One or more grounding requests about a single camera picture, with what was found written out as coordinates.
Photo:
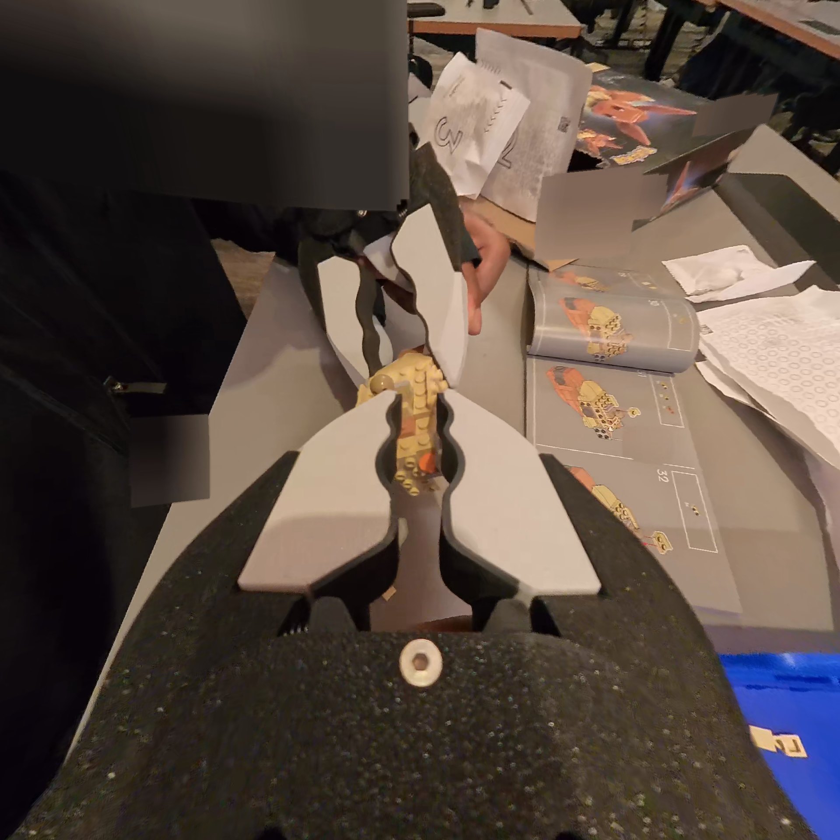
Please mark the heap of tan bricks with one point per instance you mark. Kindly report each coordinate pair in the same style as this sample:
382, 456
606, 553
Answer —
778, 741

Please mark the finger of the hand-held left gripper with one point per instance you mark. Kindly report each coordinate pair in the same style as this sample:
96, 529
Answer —
341, 302
436, 289

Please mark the person's left forearm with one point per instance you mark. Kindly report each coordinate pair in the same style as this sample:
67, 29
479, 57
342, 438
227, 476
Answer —
249, 223

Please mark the dark printed toy box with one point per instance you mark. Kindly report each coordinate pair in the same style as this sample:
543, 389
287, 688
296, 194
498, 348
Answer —
630, 118

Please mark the grey instruction booklet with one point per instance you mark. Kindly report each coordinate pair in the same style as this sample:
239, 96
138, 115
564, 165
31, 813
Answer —
623, 407

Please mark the tan brick vehicle model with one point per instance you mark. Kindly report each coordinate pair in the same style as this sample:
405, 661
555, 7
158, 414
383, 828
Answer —
413, 394

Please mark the brown-edged grey table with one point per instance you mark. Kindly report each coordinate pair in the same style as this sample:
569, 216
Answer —
499, 16

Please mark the blue plastic bin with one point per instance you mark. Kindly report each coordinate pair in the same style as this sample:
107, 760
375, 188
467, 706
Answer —
787, 695

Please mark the grey desk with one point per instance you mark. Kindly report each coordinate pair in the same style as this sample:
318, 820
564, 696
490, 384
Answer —
492, 367

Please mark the brown cardboard flap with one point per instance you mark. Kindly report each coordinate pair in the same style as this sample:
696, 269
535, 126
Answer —
518, 236

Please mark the person's left hand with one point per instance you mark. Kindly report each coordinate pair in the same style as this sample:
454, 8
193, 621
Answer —
489, 262

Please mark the person's black clothing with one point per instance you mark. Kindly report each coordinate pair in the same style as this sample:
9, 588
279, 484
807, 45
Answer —
79, 394

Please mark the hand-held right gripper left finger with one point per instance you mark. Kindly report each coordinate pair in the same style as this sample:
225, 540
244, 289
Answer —
321, 512

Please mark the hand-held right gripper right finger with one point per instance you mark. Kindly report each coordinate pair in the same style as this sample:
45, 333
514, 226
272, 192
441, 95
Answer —
518, 518

